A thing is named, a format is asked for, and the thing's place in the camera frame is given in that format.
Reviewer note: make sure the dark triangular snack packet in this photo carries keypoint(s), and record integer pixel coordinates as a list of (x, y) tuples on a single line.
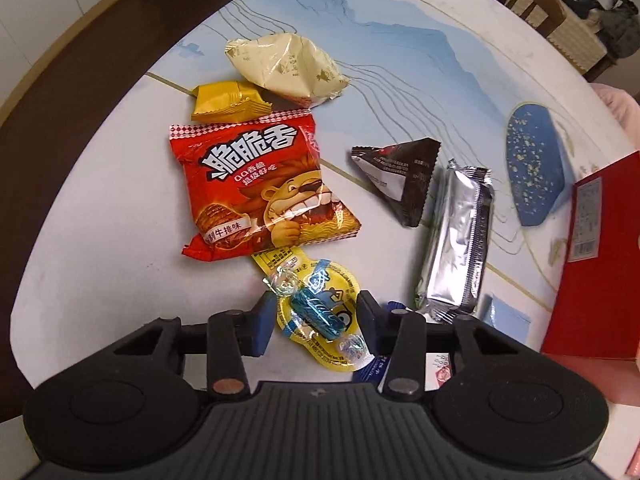
[(405, 180)]

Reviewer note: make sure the silver foil snack packet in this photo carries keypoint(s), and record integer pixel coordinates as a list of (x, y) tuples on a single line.
[(460, 240)]

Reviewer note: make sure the white and blue packet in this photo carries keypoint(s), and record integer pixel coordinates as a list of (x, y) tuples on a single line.
[(372, 372)]

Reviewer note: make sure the blue candy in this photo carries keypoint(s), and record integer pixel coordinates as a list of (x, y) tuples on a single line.
[(315, 312)]

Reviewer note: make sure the sofa with cream cover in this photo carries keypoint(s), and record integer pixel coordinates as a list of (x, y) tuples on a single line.
[(580, 35)]

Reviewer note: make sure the pink cloth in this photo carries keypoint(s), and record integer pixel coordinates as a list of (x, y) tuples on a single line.
[(625, 105)]

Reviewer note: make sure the red cardboard box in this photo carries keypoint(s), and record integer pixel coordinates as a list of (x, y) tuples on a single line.
[(600, 310)]

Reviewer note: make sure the light blue packet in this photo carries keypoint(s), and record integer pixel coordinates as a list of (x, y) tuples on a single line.
[(505, 320)]

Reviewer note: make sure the red cartoon snack bag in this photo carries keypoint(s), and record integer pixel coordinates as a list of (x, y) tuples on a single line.
[(250, 185)]

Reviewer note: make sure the pile of dark clothes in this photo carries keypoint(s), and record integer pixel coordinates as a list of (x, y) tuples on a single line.
[(620, 15)]

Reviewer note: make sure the cream foil snack bag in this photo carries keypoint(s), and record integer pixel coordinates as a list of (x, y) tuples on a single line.
[(280, 65)]

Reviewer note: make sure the mountain print table mat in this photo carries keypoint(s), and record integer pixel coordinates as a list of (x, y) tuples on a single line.
[(400, 60)]

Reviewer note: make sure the yellow snack packet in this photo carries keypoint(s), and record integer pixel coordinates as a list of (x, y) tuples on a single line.
[(280, 260), (225, 102)]

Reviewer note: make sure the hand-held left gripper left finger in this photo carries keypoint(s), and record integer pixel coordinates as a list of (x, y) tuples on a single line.
[(263, 327)]

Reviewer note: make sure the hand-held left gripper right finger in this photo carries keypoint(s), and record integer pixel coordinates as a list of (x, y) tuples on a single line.
[(369, 327)]

